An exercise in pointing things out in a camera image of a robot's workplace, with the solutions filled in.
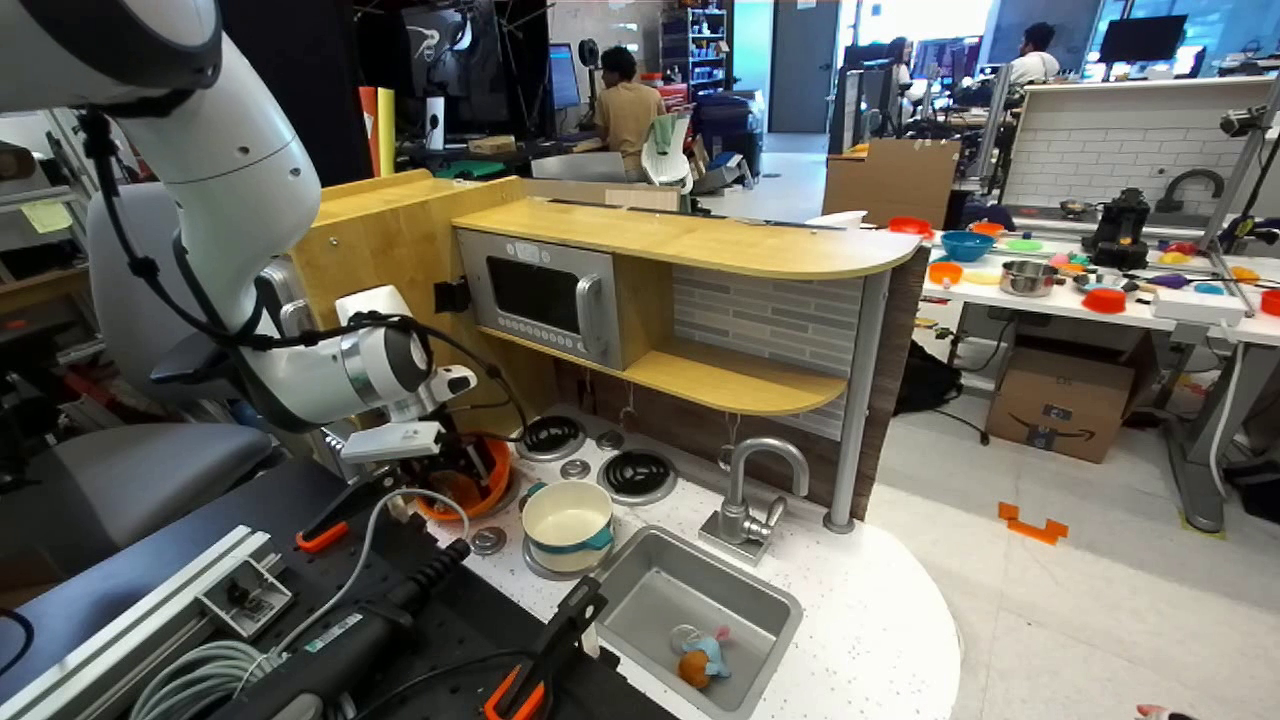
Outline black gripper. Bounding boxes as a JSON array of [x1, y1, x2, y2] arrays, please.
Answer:
[[421, 412, 496, 488]]

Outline orange plastic bowl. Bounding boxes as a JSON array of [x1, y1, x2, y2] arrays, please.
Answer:
[[411, 432, 518, 527]]

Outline grey toy microwave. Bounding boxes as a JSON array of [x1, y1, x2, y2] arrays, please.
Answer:
[[454, 227, 628, 371]]

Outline grey toy sink basin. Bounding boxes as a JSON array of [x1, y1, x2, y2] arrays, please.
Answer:
[[587, 520, 808, 720]]

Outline grey toy faucet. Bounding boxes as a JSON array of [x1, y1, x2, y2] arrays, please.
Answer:
[[696, 432, 816, 552]]

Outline blue and orange toy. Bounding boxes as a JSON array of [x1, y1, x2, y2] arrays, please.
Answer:
[[666, 621, 735, 691]]

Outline blue bowl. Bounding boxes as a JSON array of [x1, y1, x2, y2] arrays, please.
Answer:
[[938, 227, 996, 263]]

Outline red bowl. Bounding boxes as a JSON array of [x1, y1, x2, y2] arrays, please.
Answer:
[[1079, 282, 1132, 318]]

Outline white toy kitchen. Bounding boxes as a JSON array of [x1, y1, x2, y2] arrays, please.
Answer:
[[998, 70, 1280, 224]]

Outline black cylindrical tool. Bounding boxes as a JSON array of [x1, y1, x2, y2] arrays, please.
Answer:
[[217, 536, 475, 720]]

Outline grey chair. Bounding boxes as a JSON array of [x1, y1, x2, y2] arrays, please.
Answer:
[[46, 415, 281, 552]]

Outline person in tan shirt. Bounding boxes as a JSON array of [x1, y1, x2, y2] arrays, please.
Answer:
[[592, 42, 666, 171]]

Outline plain cardboard box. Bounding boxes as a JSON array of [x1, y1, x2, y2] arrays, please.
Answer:
[[825, 134, 960, 230]]

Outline small metal pot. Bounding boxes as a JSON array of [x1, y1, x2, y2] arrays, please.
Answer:
[[996, 256, 1058, 299]]

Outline cardboard box with print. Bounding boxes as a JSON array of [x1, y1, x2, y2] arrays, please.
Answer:
[[987, 341, 1140, 469]]

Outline black kettle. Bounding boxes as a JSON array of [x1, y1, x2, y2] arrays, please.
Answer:
[[1085, 183, 1152, 271]]

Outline person in white shirt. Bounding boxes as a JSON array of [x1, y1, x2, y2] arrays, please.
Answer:
[[1008, 18, 1067, 90]]

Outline white work table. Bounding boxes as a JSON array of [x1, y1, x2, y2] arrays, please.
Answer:
[[930, 216, 1280, 536]]

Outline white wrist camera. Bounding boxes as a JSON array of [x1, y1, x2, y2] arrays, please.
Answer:
[[337, 419, 446, 471]]

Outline cream pot teal handles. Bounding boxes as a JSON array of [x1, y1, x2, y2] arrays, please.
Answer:
[[517, 475, 620, 580]]

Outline orange handled black clamp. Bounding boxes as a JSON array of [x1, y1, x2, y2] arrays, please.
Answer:
[[475, 577, 611, 720], [291, 471, 402, 558]]

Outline small square wall fixture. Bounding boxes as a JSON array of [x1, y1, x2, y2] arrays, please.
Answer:
[[431, 276, 475, 318]]

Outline white cable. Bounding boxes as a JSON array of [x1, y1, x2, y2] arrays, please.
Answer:
[[128, 484, 471, 720]]

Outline aluminium rail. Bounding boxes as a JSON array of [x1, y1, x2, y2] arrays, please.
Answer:
[[0, 520, 277, 720]]

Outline orange plastic bracket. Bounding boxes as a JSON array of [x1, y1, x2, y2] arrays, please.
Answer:
[[996, 498, 1070, 546]]

